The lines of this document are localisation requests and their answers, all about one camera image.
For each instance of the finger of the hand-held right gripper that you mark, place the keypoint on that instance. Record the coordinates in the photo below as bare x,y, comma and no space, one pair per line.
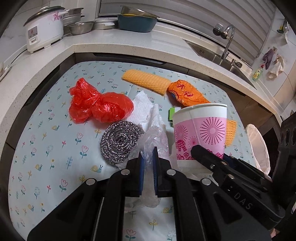
208,162
247,172

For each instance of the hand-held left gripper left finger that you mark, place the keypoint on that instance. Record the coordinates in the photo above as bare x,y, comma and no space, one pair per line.
141,172

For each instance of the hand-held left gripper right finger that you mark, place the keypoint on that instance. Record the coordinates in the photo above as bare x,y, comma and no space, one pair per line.
155,172

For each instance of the white lined trash bin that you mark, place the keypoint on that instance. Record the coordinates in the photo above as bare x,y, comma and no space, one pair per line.
256,143

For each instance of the clear plastic bag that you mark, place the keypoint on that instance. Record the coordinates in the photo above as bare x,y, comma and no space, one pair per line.
152,139

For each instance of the pink patterned paper cup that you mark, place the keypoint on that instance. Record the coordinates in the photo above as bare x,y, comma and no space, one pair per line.
198,129

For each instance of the steel wool scourer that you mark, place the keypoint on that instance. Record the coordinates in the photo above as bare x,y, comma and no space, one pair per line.
120,141

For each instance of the green blister package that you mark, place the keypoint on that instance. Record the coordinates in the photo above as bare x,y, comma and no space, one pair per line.
171,114

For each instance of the white paper towel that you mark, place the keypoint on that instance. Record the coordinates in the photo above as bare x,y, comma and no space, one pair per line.
145,109

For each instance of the orange snack packet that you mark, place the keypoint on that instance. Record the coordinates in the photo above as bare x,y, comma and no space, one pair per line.
187,92

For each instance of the red plastic bag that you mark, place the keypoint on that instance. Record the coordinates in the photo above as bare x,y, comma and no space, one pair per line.
99,104

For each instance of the orange foam net sleeve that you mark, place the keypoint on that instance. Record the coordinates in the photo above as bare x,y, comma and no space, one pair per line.
231,133
145,80

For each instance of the wooden base cabinet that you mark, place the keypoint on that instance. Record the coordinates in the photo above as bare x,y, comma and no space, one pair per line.
254,109

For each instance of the floral tablecloth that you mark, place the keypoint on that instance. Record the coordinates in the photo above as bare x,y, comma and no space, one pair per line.
57,143

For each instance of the green dish soap bottle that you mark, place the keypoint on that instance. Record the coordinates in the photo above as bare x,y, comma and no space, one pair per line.
256,74

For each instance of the white hanging cloth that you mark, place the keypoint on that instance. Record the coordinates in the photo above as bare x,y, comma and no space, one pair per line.
276,68

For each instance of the stainless steel sink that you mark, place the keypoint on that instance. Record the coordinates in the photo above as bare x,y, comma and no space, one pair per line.
208,52

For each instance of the purple hanging cloth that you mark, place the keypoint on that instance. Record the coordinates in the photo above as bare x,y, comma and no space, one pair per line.
268,58

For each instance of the chrome kitchen faucet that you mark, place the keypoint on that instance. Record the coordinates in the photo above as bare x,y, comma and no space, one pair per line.
227,44

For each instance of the blue drain basin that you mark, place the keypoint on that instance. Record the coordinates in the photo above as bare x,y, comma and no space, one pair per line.
136,24

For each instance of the hanging kitchen utensil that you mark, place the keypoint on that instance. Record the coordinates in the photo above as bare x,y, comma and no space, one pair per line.
284,26

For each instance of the white window blind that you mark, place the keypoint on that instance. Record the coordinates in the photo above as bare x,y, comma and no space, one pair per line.
185,11

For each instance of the steel pot lid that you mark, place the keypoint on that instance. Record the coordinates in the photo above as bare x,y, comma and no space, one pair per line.
104,24

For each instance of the steel bowl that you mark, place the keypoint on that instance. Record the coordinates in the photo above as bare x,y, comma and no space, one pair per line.
81,27

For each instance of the steel strainer basket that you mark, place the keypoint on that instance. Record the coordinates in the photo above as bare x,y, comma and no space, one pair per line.
138,12

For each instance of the steel steamer pot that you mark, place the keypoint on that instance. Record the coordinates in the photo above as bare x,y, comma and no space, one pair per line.
74,17

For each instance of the white rice cooker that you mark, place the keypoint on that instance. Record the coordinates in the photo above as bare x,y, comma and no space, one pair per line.
44,30

